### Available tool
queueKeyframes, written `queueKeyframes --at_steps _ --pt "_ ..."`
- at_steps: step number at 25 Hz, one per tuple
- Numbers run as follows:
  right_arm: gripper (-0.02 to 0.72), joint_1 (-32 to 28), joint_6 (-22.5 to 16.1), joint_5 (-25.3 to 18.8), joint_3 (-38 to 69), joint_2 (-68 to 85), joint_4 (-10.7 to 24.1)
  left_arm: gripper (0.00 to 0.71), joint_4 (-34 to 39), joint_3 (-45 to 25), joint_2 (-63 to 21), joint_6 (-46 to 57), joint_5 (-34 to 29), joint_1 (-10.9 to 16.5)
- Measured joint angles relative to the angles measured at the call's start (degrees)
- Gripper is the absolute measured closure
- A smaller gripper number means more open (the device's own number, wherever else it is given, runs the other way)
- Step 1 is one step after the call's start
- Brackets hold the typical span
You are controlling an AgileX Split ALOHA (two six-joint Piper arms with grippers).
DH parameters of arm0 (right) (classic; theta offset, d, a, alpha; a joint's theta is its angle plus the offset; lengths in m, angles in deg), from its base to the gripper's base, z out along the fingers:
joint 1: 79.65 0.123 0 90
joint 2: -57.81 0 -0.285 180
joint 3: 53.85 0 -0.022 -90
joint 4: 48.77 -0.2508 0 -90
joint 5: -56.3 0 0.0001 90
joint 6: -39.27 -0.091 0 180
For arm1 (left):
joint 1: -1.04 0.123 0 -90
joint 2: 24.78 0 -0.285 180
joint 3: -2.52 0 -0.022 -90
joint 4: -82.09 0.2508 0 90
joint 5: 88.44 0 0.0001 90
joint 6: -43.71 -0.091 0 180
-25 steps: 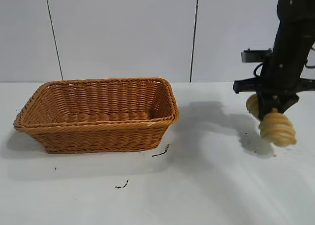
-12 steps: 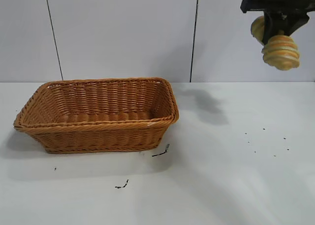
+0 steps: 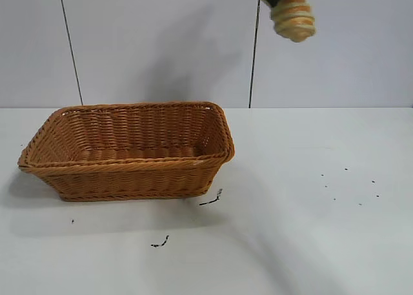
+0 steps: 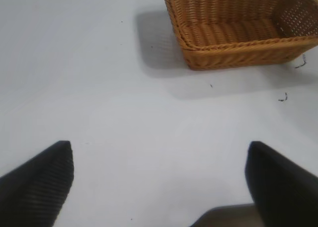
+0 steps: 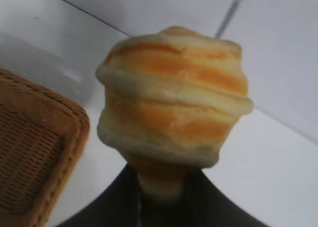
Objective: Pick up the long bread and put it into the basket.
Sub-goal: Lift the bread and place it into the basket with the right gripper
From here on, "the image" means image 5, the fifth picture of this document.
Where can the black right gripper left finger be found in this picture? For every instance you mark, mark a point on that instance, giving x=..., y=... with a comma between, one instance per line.
x=116, y=202

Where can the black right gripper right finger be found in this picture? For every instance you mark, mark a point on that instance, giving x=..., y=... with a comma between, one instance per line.
x=213, y=204

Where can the long striped bread loaf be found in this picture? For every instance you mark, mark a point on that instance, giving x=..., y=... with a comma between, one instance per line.
x=174, y=107

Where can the brown woven wicker basket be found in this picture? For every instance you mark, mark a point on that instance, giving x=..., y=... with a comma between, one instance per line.
x=32, y=137

